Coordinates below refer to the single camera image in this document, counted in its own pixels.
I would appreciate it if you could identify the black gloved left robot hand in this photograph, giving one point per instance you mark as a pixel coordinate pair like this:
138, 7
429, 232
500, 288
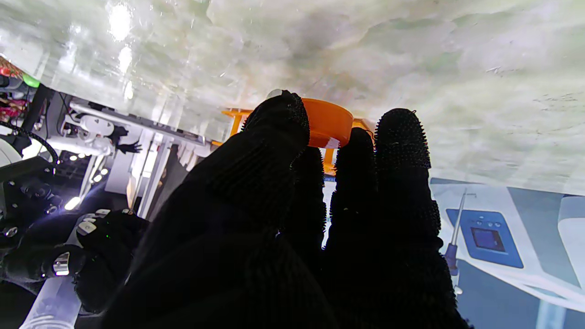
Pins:
256, 228

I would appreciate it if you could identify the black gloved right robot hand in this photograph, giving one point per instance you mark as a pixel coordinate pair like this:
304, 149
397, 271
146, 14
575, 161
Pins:
91, 256

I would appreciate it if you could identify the clear plastic test tube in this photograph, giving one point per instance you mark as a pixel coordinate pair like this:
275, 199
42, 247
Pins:
55, 306

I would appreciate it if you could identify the orange tube cap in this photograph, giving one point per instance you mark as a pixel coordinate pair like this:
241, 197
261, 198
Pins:
329, 123

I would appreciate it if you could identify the orange test tube rack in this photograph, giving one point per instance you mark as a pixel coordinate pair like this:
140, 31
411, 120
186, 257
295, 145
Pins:
235, 121

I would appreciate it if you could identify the background white robot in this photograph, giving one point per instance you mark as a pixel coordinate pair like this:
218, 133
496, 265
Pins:
98, 132

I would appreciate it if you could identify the printed laboratory backdrop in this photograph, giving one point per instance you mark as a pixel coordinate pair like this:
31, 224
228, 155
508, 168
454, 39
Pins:
512, 246

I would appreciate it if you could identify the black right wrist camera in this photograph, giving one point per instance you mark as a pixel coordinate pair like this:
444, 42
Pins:
27, 196

